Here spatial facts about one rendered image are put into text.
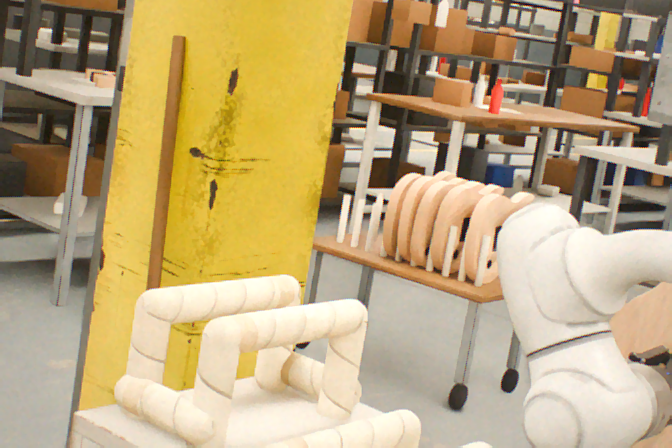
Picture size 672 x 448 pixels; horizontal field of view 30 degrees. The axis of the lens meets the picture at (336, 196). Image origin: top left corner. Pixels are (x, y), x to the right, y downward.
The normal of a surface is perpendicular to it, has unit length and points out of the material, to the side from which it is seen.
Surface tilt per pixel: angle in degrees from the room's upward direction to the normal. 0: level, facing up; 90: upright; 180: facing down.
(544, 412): 84
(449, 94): 90
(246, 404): 0
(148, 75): 90
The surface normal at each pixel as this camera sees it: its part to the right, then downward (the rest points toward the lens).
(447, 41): 0.68, 0.23
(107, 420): 0.16, -0.97
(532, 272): -0.62, -0.11
